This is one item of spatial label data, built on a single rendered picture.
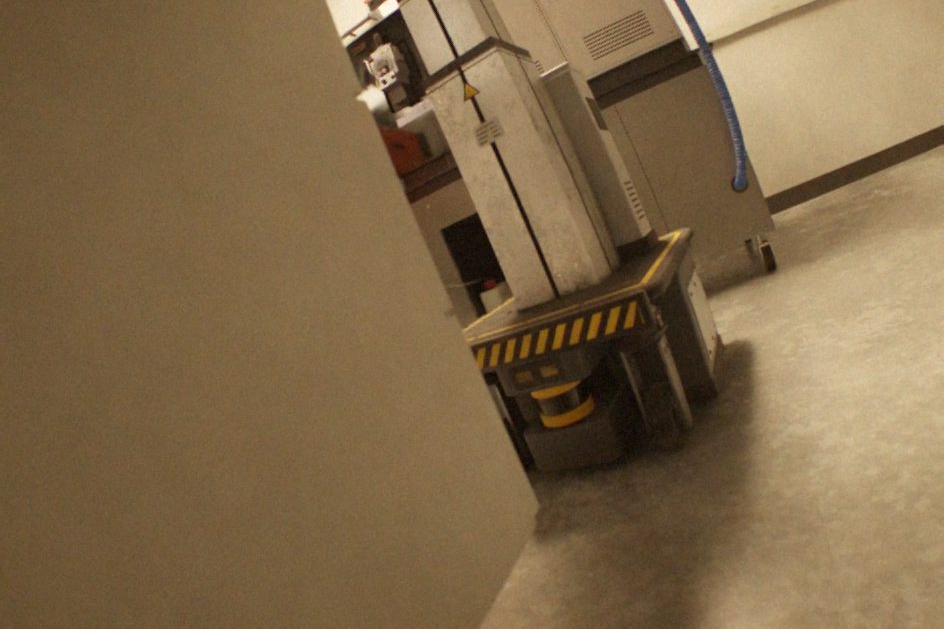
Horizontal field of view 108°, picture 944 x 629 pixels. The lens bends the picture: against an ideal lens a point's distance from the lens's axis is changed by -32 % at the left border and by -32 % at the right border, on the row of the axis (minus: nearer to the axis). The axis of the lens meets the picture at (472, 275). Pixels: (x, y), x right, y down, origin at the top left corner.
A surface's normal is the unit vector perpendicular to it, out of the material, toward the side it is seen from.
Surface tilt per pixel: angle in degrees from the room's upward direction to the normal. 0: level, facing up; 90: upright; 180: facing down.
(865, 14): 90
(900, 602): 0
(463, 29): 90
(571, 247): 90
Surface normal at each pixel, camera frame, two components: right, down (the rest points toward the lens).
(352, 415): 0.83, -0.33
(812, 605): -0.39, -0.92
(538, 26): -0.40, 0.20
